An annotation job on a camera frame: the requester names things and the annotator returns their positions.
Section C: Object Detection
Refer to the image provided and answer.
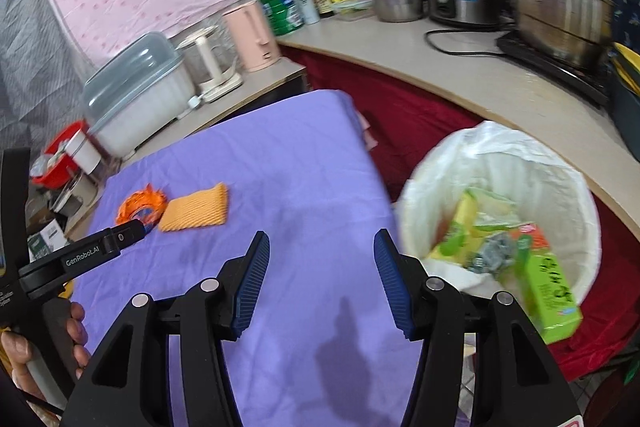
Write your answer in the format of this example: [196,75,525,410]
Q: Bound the green drink carton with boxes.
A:
[512,222,582,345]

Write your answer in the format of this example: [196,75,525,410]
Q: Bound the orange printed plastic wrapper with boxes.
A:
[115,184,168,231]

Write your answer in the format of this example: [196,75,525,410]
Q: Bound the yellow green snack bag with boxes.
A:
[428,187,523,269]

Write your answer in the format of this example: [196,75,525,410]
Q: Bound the white lined trash bin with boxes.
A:
[396,121,601,303]

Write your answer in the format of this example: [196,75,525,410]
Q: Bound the person's left hand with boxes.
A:
[1,298,91,409]

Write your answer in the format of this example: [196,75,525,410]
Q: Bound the white green cardboard box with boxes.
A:
[27,220,70,262]

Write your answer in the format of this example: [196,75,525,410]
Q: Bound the red plastic basin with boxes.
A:
[29,120,88,190]

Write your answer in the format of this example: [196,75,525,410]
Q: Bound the white cup with lid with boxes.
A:
[64,130,102,176]

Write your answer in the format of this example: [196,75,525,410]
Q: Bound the orange foam fruit net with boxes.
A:
[158,183,229,232]

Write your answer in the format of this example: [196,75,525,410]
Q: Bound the purple table cloth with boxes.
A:
[73,90,421,426]

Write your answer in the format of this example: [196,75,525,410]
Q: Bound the grey patterned curtain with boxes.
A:
[1,0,96,155]

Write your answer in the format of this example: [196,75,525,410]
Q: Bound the lidded white dish rack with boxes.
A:
[82,32,195,159]

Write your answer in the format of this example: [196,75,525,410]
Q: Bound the red velvet counter skirt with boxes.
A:
[282,46,639,381]

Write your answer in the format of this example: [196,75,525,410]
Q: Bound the glass electric kettle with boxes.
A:
[177,26,243,104]

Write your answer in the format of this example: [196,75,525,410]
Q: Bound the black induction cooker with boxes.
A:
[496,30,611,108]

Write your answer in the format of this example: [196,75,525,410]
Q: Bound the yellow blue stacked basins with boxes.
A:
[608,42,640,159]

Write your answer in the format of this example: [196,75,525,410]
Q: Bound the pink electric kettle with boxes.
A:
[222,0,281,72]

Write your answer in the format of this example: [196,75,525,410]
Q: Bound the green tin can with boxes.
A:
[259,0,304,37]

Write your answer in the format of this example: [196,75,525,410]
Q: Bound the stainless steel bowl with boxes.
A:
[372,0,424,23]

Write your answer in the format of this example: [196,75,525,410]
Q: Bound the black power cable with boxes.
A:
[423,28,507,58]

